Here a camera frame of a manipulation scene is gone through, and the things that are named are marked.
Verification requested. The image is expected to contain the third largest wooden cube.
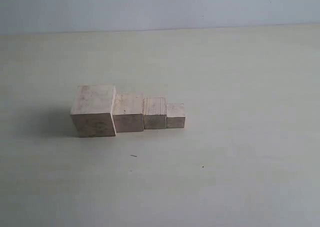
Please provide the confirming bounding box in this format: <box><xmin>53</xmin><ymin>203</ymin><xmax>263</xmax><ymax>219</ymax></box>
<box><xmin>142</xmin><ymin>97</ymin><xmax>167</xmax><ymax>130</ymax></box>

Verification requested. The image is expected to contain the smallest wooden cube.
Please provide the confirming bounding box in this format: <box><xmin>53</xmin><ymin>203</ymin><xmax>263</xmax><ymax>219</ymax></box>
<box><xmin>166</xmin><ymin>103</ymin><xmax>186</xmax><ymax>129</ymax></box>

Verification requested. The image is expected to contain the second largest wooden cube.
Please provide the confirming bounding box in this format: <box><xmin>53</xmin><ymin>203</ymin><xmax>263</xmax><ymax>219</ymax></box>
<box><xmin>113</xmin><ymin>93</ymin><xmax>144</xmax><ymax>133</ymax></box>

